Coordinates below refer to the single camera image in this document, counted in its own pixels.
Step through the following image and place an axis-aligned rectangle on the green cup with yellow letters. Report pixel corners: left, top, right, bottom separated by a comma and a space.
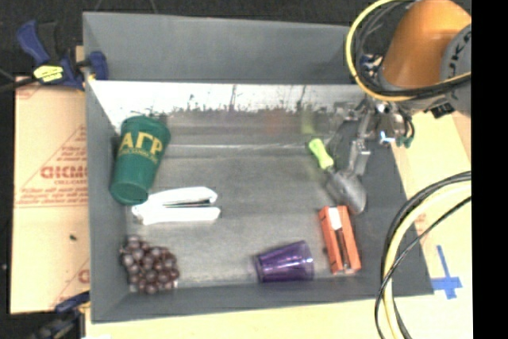
109, 114, 172, 206

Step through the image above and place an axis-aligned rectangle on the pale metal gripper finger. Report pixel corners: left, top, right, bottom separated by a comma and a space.
348, 142, 372, 177

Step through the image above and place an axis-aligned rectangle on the green-handled grey trowel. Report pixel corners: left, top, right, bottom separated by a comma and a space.
308, 137, 368, 216

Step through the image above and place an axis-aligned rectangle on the brown cardboard board red print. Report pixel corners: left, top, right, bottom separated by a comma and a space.
10, 85, 90, 314

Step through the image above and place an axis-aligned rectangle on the white stapler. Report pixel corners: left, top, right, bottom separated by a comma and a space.
130, 186, 222, 226

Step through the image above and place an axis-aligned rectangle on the purple plastic cup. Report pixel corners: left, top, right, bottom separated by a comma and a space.
253, 240, 316, 283

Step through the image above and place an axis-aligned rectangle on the orange box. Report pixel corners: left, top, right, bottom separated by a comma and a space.
317, 205, 363, 275

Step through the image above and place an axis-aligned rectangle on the grey metal bin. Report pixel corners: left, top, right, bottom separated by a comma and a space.
82, 11, 434, 323

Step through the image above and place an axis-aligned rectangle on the purple toy grape bunch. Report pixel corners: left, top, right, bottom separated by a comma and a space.
119, 234, 181, 295

